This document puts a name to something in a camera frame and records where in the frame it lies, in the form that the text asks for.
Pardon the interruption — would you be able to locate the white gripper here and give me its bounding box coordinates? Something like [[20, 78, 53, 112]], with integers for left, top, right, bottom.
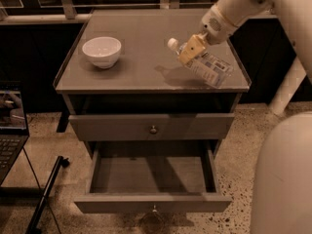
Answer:
[[178, 5, 238, 64]]

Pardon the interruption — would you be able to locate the plastic bottle with label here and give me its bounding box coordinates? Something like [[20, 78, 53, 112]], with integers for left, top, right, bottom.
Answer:
[[167, 38, 233, 88]]

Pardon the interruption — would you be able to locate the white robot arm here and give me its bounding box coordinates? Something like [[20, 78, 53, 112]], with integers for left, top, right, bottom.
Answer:
[[179, 0, 312, 234]]

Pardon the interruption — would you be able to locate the grey drawer cabinet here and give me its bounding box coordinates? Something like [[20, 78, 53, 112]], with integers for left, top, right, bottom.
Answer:
[[53, 8, 254, 215]]

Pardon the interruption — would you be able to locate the closed top drawer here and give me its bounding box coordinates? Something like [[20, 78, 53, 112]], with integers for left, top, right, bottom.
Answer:
[[69, 113, 234, 141]]

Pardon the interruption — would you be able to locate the open middle drawer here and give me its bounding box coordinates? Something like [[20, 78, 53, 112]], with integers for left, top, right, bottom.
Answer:
[[75, 140, 231, 214]]

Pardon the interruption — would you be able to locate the metal window railing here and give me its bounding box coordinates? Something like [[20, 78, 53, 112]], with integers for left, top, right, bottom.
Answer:
[[0, 0, 281, 25]]

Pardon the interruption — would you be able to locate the white ceramic bowl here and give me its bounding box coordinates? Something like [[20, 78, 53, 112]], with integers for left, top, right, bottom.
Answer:
[[82, 37, 122, 69]]

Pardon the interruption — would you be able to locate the white diagonal pole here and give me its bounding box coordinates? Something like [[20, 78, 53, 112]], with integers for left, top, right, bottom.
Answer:
[[269, 58, 306, 115]]

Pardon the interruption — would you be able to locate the black laptop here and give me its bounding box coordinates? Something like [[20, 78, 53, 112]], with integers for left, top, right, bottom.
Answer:
[[0, 81, 29, 185]]

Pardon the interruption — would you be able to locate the black stand pole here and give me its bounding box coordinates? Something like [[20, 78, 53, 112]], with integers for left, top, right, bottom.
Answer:
[[25, 156, 69, 234]]

